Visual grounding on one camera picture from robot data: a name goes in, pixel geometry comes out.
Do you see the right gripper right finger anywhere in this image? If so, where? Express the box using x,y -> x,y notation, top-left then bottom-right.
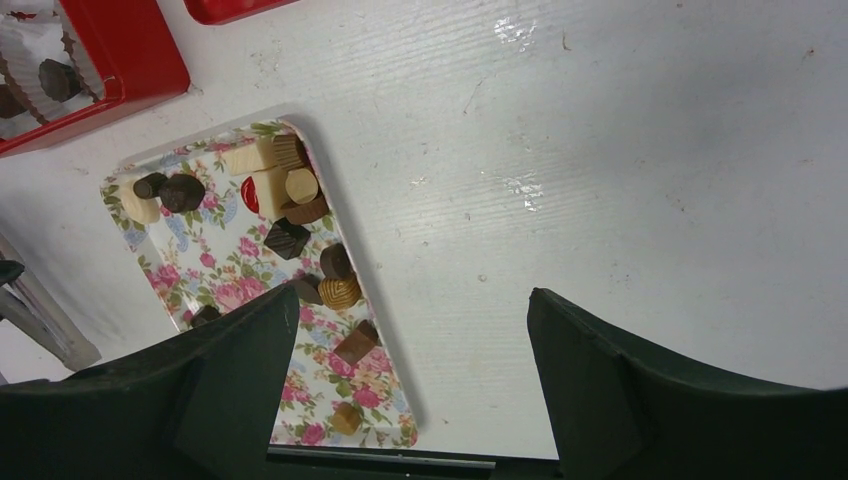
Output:
527,288 -> 847,479

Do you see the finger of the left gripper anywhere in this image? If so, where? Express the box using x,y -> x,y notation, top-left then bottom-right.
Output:
1,237 -> 102,372

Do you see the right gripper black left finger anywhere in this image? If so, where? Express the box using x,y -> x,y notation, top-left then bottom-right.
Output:
1,287 -> 299,479

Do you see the red box lid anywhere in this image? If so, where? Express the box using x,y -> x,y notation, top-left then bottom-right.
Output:
183,0 -> 295,26

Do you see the brown chocolate bottom tray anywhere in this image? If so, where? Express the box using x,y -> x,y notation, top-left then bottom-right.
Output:
330,402 -> 363,436

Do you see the brown cube chocolate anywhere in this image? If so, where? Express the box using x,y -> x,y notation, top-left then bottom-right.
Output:
333,320 -> 381,366

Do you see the caramel ridged chocolate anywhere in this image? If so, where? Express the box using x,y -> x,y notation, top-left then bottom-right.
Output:
318,276 -> 362,311

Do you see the red chocolate box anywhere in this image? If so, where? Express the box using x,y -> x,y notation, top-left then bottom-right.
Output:
1,1 -> 190,156

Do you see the floral serving tray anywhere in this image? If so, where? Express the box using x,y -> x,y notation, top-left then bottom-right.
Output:
102,118 -> 418,448

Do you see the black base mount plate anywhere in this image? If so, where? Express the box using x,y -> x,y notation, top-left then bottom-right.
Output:
261,445 -> 564,480

